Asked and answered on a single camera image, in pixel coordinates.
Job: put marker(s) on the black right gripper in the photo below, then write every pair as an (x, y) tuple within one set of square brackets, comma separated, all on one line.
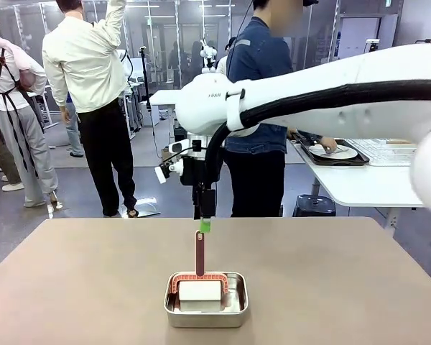
[(194, 172)]

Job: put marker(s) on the coral lint roller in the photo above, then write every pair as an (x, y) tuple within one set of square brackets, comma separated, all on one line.
[(199, 251)]

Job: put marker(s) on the white dinner plate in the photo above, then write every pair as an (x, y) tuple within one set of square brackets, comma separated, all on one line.
[(348, 152)]

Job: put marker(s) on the dark brown serving tray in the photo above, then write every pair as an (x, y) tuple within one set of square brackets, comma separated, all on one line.
[(361, 161)]

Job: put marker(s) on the person's right forearm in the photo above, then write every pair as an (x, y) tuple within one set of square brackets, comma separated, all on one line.
[(309, 137)]

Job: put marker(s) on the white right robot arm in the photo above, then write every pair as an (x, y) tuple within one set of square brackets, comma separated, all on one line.
[(309, 108)]

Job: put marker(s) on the person's gloved right hand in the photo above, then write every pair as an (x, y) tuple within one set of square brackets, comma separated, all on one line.
[(328, 143)]

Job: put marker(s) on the white background desk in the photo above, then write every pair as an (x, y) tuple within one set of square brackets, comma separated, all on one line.
[(163, 97)]

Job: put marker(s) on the steel rectangular tray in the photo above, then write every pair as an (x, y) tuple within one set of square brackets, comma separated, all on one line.
[(204, 320)]

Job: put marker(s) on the black tripod pole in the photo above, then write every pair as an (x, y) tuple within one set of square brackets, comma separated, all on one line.
[(146, 79)]

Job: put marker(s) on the small white background robot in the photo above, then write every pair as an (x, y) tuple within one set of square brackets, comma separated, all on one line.
[(208, 54)]

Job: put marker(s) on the person in denim jacket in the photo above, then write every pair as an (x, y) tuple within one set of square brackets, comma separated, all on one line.
[(258, 54)]

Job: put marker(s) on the white side table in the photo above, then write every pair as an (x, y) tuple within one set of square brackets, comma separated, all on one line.
[(362, 183)]

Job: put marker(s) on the mannequin in cream shirt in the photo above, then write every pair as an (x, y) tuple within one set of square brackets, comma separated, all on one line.
[(82, 72)]

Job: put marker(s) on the white door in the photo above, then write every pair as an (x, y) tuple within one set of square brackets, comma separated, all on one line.
[(388, 32)]

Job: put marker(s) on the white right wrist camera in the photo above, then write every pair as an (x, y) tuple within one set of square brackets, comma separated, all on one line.
[(177, 146)]

